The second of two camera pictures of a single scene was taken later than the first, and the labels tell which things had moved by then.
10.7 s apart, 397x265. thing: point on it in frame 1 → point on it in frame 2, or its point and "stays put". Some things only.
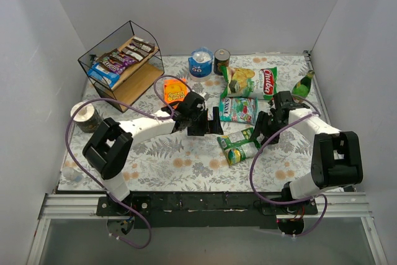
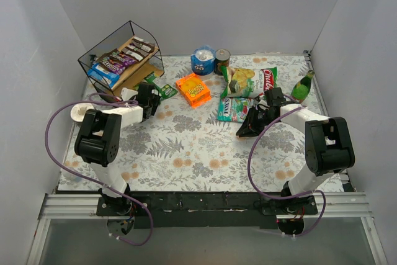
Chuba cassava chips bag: [250, 82] stays put
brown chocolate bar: [139, 43] stays put
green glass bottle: [302, 87] stays put
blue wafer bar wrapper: [98, 72] stays put
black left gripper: [198, 125] → [154, 101]
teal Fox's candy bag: [238, 109] stays put
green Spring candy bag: [239, 145] → [165, 90]
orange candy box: [175, 90] → [193, 90]
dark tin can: [221, 58] stays put
